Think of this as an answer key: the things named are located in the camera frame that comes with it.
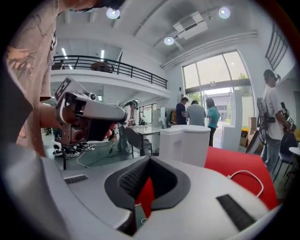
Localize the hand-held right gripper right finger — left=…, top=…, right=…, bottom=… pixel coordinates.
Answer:
left=135, top=156, right=282, bottom=240

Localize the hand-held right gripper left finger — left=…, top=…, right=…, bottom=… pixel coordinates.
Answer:
left=40, top=155, right=151, bottom=236

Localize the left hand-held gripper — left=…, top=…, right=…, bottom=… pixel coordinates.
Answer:
left=53, top=76, right=128, bottom=146

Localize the white kettle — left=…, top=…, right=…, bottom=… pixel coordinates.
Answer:
left=158, top=124, right=211, bottom=168

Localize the person's left forearm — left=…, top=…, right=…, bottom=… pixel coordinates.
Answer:
left=39, top=103, right=63, bottom=129

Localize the person's left hand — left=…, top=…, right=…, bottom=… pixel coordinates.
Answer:
left=103, top=123, right=117, bottom=141

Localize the black chair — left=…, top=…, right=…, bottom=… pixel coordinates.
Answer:
left=125, top=127, right=153, bottom=158

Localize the grey table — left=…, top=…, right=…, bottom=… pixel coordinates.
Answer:
left=131, top=124, right=163, bottom=157

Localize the black balcony railing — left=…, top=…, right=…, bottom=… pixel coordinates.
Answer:
left=52, top=55, right=168, bottom=90

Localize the white display stand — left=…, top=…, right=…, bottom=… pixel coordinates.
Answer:
left=221, top=90, right=244, bottom=152

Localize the person's torso in printed T-shirt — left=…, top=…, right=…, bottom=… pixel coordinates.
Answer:
left=4, top=0, right=62, bottom=158

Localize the cardboard box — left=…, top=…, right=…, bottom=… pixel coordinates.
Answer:
left=239, top=116, right=258, bottom=148

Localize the dark blue chair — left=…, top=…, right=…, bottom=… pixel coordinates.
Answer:
left=272, top=132, right=299, bottom=181

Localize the large glass window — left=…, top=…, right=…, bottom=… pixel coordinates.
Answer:
left=182, top=50, right=255, bottom=128

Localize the white ceiling air conditioner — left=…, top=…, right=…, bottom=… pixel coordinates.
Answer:
left=172, top=12, right=209, bottom=40

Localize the bundle of floor cables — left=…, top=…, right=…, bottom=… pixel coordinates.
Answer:
left=52, top=140, right=97, bottom=158

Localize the white cable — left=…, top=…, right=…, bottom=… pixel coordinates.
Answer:
left=226, top=169, right=265, bottom=198

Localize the black wall grille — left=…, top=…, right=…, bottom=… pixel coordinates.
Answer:
left=264, top=22, right=289, bottom=71

